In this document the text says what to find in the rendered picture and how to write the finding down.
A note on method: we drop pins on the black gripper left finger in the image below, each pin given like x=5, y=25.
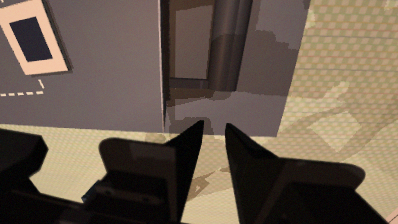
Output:
x=174, y=160

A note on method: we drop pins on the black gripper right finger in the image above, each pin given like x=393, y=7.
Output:
x=258, y=175

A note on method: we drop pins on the peach tile with dark square mark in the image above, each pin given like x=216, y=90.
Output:
x=30, y=31

